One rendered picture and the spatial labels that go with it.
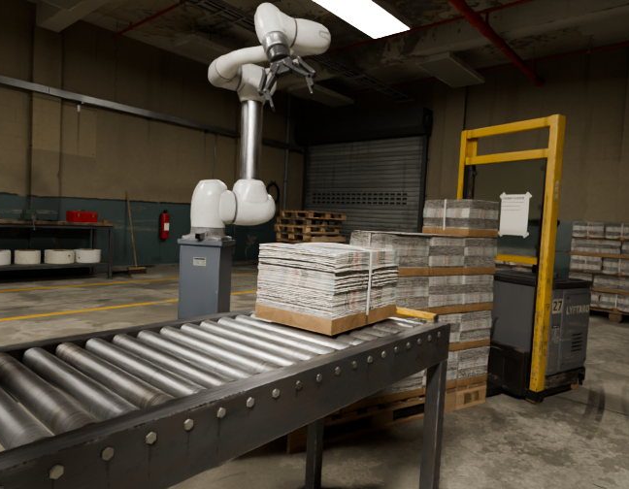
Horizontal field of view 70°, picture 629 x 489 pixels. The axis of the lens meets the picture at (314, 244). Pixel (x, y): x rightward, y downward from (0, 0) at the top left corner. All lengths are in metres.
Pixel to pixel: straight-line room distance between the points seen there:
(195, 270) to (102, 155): 6.79
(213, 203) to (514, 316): 2.31
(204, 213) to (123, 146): 6.92
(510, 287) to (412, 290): 1.12
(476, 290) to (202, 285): 1.69
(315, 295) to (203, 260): 0.90
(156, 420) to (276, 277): 0.68
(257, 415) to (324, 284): 0.46
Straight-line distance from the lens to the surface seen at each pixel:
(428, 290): 2.65
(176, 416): 0.78
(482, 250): 2.97
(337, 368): 1.05
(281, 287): 1.33
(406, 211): 9.80
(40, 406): 0.89
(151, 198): 9.12
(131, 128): 9.03
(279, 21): 1.73
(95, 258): 7.99
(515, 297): 3.49
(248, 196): 2.12
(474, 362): 3.08
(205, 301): 2.07
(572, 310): 3.59
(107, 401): 0.85
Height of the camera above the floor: 1.11
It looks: 3 degrees down
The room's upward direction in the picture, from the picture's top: 3 degrees clockwise
